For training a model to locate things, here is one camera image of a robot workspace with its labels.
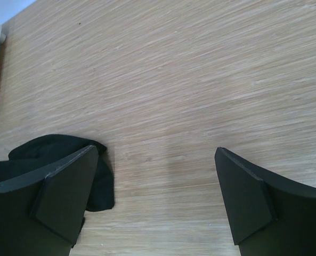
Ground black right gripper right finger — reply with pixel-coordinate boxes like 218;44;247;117
214;147;316;255

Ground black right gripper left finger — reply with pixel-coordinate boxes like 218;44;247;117
0;146;99;255

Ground black tank top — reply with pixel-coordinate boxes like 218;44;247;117
0;134;115;212

